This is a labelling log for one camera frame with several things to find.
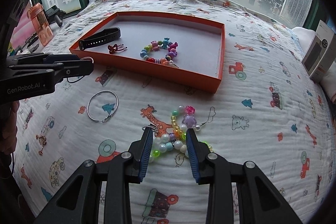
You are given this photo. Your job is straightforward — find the silver hoop earring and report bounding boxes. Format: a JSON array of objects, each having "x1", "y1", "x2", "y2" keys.
[
  {"x1": 66, "y1": 57, "x2": 94, "y2": 84},
  {"x1": 86, "y1": 90, "x2": 119, "y2": 123}
]

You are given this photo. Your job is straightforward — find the dark red bow earrings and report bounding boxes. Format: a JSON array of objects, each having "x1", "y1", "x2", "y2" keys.
[{"x1": 107, "y1": 44, "x2": 127, "y2": 55}]

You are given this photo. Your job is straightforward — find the black smart wristband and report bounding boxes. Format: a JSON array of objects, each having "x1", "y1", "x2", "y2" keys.
[{"x1": 78, "y1": 27, "x2": 121, "y2": 51}]

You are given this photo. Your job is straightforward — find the pastel bead necklace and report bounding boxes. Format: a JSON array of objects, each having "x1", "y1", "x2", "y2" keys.
[{"x1": 141, "y1": 105, "x2": 214, "y2": 164}]

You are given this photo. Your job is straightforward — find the colourful candy bead bracelet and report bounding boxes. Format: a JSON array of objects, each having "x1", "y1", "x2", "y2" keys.
[{"x1": 139, "y1": 37, "x2": 179, "y2": 67}]

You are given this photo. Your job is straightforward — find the person's left hand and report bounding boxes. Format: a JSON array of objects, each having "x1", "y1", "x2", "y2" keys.
[{"x1": 1, "y1": 101, "x2": 20, "y2": 155}]

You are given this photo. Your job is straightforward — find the pink cartoon curtain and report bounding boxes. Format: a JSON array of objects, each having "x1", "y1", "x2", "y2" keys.
[{"x1": 10, "y1": 2, "x2": 35, "y2": 49}]

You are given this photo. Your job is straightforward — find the black handheld device on sill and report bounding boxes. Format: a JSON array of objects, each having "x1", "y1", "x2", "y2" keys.
[{"x1": 45, "y1": 5, "x2": 66, "y2": 27}]

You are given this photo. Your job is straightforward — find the orange water bottle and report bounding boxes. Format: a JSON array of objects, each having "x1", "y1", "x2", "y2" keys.
[{"x1": 27, "y1": 3, "x2": 54, "y2": 47}]

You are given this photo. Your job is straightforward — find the cartoon print bed quilt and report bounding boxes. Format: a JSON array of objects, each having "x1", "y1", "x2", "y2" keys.
[{"x1": 14, "y1": 0, "x2": 335, "y2": 223}]

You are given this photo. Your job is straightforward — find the orange shallow cardboard tray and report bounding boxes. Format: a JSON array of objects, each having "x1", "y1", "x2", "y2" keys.
[{"x1": 70, "y1": 11, "x2": 226, "y2": 93}]

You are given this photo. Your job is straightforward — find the white grey product box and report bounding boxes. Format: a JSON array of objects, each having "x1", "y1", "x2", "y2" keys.
[{"x1": 302, "y1": 20, "x2": 335, "y2": 83}]

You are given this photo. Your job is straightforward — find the folded pink white towels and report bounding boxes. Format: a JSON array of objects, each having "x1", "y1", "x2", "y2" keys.
[{"x1": 292, "y1": 22, "x2": 335, "y2": 103}]

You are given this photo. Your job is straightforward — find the black cable on sill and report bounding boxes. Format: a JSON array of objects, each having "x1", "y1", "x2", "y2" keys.
[{"x1": 24, "y1": 32, "x2": 39, "y2": 47}]

